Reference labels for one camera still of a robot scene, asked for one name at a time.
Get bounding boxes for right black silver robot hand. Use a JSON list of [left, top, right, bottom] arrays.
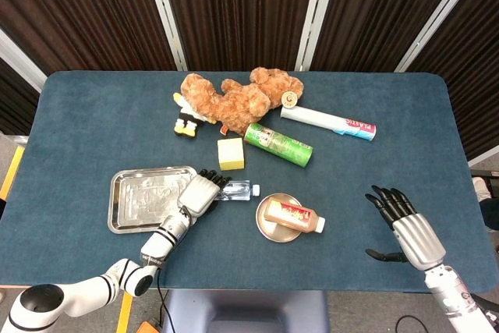
[[364, 184, 447, 271]]

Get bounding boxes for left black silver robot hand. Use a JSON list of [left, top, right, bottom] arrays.
[[177, 168, 232, 219]]

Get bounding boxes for clear plastic water bottle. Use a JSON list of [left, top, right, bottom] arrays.
[[214, 179, 261, 202]]

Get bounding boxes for brown sauce bottle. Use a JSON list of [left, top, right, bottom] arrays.
[[264, 198, 327, 234]]

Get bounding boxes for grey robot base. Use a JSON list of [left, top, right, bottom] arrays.
[[161, 289, 331, 333]]

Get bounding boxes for yellow foam cube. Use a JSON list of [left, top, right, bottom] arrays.
[[216, 136, 246, 172]]

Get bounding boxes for rectangular steel tray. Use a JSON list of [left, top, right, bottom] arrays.
[[107, 165, 198, 235]]

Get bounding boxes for round steel plate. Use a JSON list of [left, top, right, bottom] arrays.
[[255, 192, 305, 243]]

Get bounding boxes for small black yellow plush doll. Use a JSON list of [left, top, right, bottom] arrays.
[[172, 92, 218, 140]]

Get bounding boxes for white shoe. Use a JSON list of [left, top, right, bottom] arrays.
[[471, 175, 493, 204]]

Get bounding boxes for green chips can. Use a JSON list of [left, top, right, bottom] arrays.
[[243, 122, 314, 168]]

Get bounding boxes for brown teddy bear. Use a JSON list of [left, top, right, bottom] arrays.
[[179, 67, 305, 137]]

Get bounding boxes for blue felt table mat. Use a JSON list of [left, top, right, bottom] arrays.
[[0, 70, 499, 294]]

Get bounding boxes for white plastic wrap roll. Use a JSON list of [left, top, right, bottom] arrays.
[[280, 103, 378, 142]]

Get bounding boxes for brown partition screen white frames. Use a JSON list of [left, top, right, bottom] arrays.
[[0, 0, 499, 162]]

